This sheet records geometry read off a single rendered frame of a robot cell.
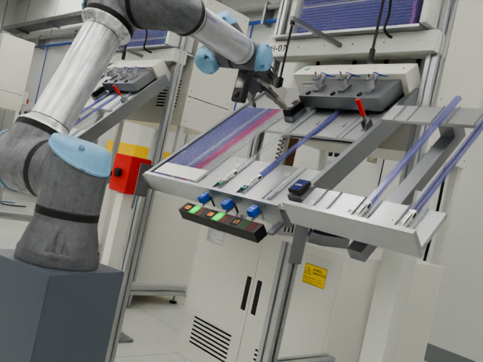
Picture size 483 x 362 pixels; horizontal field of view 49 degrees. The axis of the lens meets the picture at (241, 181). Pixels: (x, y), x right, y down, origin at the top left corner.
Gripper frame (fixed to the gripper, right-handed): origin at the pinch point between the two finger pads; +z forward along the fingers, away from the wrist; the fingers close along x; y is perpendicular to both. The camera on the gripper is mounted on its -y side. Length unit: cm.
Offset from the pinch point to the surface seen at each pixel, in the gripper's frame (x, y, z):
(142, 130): 284, 71, 108
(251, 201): -19.7, -35.0, 0.5
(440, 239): -30, 15, 79
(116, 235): 72, -50, 30
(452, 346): 1, 22, 198
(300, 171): -22.1, -17.5, 6.6
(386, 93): -28.0, 22.0, 11.6
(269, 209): -26.0, -35.4, 1.8
